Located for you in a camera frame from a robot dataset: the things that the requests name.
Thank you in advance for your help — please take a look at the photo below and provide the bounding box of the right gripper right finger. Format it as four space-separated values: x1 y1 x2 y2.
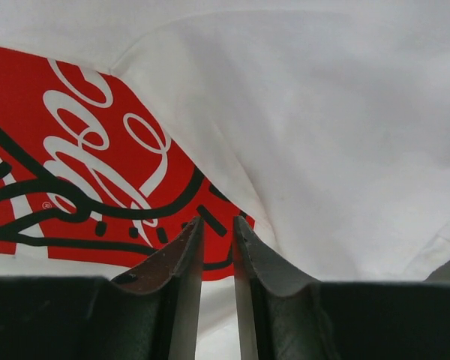
232 216 450 359

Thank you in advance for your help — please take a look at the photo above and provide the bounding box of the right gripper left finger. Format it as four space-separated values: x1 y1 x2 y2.
0 217 204 359

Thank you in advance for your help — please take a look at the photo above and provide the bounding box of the white t-shirt red print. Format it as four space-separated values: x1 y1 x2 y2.
0 1 450 343

